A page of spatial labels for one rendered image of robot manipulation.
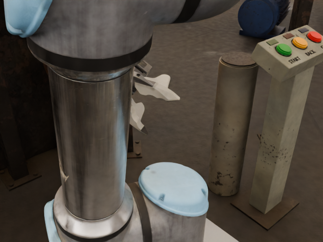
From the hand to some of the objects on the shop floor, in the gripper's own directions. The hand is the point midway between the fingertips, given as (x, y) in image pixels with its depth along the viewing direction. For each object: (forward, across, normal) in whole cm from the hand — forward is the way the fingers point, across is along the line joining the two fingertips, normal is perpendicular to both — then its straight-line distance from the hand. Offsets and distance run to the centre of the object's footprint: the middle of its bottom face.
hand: (161, 121), depth 74 cm
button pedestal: (+51, +39, -33) cm, 72 cm away
